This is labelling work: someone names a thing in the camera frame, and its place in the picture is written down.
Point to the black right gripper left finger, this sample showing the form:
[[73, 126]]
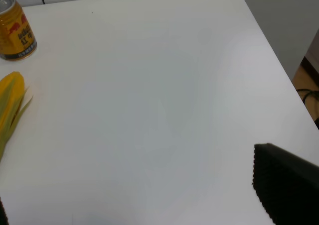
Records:
[[3, 216]]

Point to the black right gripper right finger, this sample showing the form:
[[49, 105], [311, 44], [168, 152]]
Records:
[[286, 185]]

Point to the gold drink can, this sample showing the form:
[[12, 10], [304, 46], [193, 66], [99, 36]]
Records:
[[17, 40]]

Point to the toy corn cob with husk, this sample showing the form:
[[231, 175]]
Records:
[[12, 92]]

